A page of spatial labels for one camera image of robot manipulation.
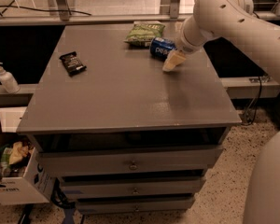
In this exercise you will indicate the grey drawer cabinet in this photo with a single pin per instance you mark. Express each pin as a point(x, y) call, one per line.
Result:
point(124, 136)

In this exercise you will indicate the white pump bottle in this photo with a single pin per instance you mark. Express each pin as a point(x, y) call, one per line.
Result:
point(8, 81)

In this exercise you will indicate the green jalapeno chip bag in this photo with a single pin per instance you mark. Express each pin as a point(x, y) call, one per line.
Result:
point(143, 32)

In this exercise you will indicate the white cardboard box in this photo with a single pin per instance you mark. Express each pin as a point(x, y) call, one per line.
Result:
point(35, 186)

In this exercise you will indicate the snack bags in box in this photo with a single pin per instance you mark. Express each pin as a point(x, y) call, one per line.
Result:
point(14, 160)

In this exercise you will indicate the blue pepsi can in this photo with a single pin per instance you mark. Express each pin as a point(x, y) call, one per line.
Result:
point(160, 47)

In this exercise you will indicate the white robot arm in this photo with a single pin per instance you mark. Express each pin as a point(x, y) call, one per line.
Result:
point(260, 42)

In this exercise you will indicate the black snack packet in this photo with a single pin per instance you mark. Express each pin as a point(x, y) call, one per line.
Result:
point(72, 63)

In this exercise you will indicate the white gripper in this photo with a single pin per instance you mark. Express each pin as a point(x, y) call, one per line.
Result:
point(188, 47)

